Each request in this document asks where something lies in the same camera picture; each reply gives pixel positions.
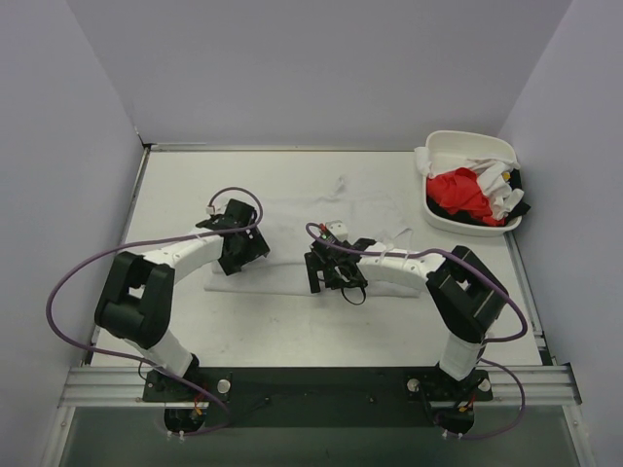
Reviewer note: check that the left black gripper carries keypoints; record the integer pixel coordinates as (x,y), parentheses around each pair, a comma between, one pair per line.
(248,250)

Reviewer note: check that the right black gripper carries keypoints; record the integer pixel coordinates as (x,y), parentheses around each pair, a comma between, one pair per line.
(327,269)

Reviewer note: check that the white t shirt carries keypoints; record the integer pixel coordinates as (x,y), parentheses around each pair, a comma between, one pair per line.
(283,272)

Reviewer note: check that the white plastic laundry basket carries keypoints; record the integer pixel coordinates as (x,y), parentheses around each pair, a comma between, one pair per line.
(446,149)

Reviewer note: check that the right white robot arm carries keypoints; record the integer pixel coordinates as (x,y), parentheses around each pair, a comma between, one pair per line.
(467,305)

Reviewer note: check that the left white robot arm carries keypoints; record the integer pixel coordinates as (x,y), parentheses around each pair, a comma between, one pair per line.
(136,301)

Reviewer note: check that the red t shirt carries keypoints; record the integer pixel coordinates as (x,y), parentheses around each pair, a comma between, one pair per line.
(458,192)

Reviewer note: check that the white clothes in basket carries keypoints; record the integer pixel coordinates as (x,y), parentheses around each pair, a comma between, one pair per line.
(490,169)

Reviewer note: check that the black t shirt in basket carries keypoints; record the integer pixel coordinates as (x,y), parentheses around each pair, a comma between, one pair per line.
(505,194)

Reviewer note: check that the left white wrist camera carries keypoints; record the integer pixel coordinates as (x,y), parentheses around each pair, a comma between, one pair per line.
(216,208)

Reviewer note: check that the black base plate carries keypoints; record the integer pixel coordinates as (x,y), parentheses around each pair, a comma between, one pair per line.
(354,397)

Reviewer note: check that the aluminium rail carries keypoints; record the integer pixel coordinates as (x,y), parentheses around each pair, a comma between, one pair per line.
(116,387)

